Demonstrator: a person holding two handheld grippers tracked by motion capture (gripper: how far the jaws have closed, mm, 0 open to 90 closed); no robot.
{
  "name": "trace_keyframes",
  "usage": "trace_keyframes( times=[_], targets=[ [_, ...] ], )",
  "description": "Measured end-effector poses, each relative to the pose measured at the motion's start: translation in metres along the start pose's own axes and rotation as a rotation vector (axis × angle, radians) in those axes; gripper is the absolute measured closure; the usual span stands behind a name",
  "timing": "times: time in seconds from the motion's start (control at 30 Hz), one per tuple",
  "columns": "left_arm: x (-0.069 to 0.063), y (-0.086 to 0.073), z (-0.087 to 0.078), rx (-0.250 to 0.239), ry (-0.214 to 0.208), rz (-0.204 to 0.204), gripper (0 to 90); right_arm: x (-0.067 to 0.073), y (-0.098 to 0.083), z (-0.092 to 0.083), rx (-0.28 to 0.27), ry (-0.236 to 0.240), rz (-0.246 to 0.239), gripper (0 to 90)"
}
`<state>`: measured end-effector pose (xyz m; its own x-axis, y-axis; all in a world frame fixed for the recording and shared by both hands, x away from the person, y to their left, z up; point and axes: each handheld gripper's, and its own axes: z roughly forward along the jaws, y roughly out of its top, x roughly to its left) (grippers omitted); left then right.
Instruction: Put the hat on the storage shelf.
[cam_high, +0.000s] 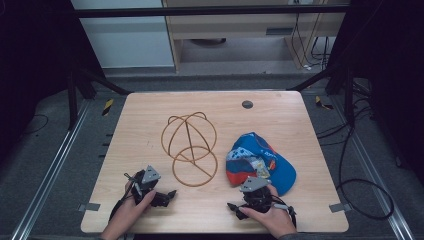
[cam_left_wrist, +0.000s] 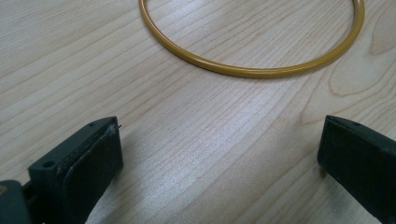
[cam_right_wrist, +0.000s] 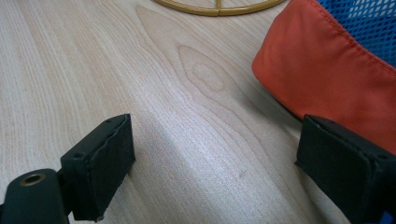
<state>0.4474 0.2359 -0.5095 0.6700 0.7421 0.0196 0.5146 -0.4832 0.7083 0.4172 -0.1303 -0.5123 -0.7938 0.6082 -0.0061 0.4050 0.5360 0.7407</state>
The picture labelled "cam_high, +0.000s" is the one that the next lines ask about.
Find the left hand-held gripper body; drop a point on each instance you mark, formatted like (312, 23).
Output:
(144, 186)

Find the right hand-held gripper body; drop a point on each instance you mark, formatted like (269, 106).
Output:
(257, 199)

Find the blue and red cap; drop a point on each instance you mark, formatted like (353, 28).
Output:
(280, 166)

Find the person's right hand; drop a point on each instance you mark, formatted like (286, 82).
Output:
(276, 218)

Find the person's left hand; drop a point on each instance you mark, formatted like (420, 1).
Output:
(128, 215)

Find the grey tape piece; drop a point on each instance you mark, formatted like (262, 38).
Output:
(340, 207)
(89, 207)

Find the yellow and black tape strip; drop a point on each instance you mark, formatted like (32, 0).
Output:
(107, 107)
(321, 103)

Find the grey round table grommet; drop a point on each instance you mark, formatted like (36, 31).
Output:
(247, 104)

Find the black metal stand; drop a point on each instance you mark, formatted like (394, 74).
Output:
(348, 96)
(72, 100)

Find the white cabinet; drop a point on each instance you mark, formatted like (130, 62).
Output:
(126, 43)

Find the dark curtain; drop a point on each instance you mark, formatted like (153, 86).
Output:
(33, 66)
(393, 83)

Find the light wooden desk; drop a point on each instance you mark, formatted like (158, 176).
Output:
(233, 25)

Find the aluminium floor rail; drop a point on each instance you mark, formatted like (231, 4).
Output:
(376, 180)
(50, 173)

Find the black horizontal frame bar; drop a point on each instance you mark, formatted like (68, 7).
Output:
(200, 11)

